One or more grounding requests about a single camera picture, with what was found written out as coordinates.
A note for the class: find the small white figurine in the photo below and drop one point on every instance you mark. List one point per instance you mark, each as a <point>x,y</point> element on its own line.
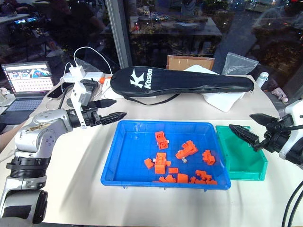
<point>3,95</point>

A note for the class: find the flat orange building block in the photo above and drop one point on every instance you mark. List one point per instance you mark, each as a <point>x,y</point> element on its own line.
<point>173,170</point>

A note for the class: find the open laptop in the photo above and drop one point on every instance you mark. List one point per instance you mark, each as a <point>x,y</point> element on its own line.
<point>26,82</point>

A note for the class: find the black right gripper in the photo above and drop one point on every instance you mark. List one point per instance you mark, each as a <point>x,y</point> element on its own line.
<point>278,134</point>

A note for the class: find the white charger plug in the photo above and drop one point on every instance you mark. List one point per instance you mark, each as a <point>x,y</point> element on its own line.
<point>77,71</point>

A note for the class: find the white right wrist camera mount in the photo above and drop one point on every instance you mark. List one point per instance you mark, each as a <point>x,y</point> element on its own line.
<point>296,110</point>

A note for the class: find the white paper sheet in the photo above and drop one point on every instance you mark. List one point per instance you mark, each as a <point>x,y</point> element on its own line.
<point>225,100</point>

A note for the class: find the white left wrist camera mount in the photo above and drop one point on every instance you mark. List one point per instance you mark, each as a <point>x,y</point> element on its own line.
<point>79,92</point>

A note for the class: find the black Kason racket bag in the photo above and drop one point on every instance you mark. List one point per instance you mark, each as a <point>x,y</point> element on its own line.
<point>189,81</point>

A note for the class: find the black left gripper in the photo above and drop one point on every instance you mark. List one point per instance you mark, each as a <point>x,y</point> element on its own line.
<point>91,117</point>

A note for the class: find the orange building block cluster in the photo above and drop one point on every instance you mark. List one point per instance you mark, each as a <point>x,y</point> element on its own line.
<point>203,178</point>
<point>187,149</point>

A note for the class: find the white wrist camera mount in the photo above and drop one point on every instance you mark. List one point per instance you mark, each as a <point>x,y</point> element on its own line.
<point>296,110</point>
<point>79,92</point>

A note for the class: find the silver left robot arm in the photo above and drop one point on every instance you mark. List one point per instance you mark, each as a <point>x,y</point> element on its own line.
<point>35,139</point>

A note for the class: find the green plastic tray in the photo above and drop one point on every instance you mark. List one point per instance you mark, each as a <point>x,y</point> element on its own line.
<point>243,163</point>

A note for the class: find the brown cardboard box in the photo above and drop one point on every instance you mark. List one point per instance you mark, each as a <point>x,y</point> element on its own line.
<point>187,62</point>

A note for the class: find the person's bare forearm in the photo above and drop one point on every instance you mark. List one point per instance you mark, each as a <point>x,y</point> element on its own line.
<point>11,134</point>

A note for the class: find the clear plastic zip bag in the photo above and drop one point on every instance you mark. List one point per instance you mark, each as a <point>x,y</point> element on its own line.
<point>239,65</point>

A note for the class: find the pink soft toy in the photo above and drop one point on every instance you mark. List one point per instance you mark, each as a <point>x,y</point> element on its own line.
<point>280,93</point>

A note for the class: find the white bottle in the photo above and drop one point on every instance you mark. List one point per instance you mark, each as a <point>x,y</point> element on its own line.
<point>261,80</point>

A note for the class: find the small orange plug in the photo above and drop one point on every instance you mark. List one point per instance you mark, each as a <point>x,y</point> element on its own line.
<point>102,80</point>

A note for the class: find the blue plastic tray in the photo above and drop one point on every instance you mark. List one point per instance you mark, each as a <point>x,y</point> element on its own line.
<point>135,151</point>

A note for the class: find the grey window frame post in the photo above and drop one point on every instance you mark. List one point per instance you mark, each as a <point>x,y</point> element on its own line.
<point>118,33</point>

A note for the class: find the white power strip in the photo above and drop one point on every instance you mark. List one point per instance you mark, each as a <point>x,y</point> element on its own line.
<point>92,76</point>

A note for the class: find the black smartphone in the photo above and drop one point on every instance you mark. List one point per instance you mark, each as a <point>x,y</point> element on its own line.
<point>58,92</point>

